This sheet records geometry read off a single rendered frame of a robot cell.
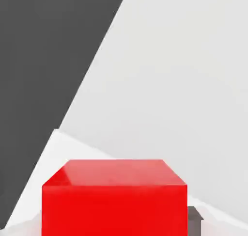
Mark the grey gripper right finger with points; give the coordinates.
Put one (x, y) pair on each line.
(194, 223)

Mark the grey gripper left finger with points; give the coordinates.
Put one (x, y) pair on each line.
(35, 229)

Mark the small red cube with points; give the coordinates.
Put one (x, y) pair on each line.
(114, 207)

